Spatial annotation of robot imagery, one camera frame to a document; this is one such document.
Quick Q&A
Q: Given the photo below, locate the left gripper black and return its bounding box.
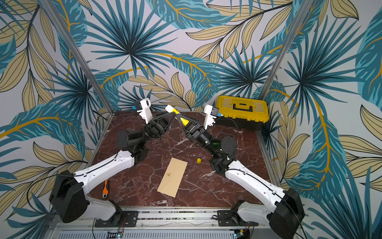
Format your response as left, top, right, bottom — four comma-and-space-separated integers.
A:
138, 109, 178, 146

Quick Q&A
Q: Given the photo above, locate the manila paper envelope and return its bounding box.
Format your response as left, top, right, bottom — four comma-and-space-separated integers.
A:
157, 158, 188, 198

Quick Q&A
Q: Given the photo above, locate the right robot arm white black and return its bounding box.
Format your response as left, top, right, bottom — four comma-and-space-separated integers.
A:
175, 114, 305, 239

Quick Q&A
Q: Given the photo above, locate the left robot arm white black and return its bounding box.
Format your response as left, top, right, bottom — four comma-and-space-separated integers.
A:
49, 112, 176, 226

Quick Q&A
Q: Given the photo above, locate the yellow black toolbox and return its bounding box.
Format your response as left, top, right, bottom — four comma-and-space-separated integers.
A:
216, 96, 270, 131

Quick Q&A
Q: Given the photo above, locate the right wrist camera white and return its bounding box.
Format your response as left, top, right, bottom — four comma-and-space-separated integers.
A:
203, 105, 222, 129

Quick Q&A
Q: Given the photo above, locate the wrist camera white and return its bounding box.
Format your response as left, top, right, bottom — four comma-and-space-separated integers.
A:
133, 98, 153, 124
203, 105, 222, 129

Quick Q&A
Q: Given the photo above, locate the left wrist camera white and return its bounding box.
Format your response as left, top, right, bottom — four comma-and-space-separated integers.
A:
133, 98, 153, 124

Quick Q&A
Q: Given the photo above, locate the orange handled wrench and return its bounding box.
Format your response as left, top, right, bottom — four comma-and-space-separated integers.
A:
102, 179, 109, 199

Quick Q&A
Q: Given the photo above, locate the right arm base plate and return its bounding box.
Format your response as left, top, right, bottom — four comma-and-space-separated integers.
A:
214, 210, 259, 227

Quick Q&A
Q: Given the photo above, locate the aluminium front rail frame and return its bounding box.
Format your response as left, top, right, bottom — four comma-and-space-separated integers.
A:
43, 207, 278, 239

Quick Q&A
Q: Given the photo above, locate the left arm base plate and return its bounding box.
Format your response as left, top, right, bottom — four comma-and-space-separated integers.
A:
95, 211, 139, 228

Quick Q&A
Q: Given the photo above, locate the left corner aluminium post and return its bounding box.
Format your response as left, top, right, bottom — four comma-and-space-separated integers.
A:
41, 0, 114, 113

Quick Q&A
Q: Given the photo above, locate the corner aluminium post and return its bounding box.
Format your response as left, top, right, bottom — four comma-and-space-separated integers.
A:
258, 0, 313, 101
41, 0, 114, 113

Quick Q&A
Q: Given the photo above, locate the right corner aluminium post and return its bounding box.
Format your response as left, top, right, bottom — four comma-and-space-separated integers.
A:
258, 0, 313, 101

